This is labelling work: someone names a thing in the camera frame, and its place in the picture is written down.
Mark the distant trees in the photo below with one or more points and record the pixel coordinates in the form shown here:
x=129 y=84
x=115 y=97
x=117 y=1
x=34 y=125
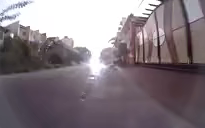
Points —
x=107 y=55

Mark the grey asphalt road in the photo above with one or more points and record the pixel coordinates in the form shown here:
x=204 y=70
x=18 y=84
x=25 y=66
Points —
x=53 y=100

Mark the panelled fence with dark posts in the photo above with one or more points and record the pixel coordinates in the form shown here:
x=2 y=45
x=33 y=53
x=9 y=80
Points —
x=176 y=43

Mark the row of bushes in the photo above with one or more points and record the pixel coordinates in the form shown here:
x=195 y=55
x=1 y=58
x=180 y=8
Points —
x=20 y=56

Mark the row of pale buildings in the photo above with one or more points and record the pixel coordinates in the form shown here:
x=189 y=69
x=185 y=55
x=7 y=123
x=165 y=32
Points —
x=23 y=32

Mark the overhanging tree branches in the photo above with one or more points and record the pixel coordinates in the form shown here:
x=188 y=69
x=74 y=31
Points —
x=10 y=11

